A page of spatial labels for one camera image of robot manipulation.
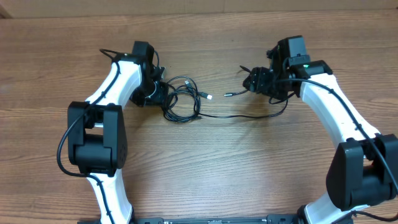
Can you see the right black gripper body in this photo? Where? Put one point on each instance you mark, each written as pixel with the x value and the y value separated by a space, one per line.
pixel 259 78

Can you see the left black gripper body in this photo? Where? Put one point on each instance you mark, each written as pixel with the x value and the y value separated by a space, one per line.
pixel 150 93

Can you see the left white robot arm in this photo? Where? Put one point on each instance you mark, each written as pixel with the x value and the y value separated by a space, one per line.
pixel 94 146

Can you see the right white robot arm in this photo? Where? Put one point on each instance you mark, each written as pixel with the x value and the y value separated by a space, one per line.
pixel 363 172

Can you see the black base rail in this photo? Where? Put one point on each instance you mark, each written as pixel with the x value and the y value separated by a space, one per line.
pixel 270 219

